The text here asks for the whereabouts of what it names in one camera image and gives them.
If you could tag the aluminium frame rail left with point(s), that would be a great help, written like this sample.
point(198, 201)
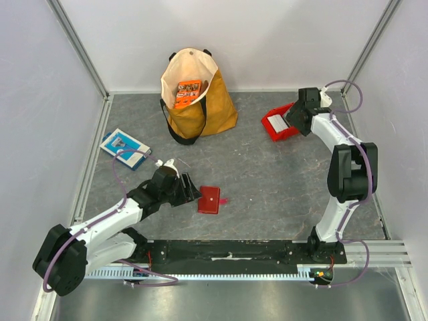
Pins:
point(81, 198)

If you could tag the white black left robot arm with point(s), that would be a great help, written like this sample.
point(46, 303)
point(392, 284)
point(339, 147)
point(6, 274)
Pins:
point(68, 254)

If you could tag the orange snack box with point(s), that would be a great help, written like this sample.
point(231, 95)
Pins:
point(187, 92)

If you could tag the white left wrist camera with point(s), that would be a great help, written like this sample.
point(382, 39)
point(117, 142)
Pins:
point(171, 163)

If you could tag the white slotted cable duct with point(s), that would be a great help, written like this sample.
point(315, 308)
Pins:
point(122, 272)

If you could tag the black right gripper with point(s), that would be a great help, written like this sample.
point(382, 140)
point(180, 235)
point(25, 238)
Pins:
point(295, 118)

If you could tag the red plastic bin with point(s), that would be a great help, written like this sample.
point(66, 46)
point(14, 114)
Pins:
point(284, 135)

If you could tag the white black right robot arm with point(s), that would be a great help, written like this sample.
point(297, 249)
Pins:
point(352, 174)

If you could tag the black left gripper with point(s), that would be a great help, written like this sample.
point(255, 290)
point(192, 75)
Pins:
point(193, 192)

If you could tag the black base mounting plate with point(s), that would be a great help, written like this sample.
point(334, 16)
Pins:
point(167, 252)

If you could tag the blue white razor package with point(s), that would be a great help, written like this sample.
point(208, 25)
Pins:
point(127, 150)

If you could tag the aluminium front frame rail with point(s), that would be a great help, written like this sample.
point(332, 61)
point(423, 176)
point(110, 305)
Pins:
point(382, 253)

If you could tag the red leather card holder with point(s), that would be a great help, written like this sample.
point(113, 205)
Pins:
point(210, 200)

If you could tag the mustard yellow tote bag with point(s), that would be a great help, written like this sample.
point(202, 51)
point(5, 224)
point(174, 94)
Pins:
point(213, 112)

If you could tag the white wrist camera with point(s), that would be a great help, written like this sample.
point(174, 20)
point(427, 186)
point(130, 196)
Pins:
point(325, 99)
point(171, 163)

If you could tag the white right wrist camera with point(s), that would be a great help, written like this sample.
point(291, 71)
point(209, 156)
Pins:
point(325, 99)

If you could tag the white card stack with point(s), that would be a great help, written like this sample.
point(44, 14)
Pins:
point(278, 123)

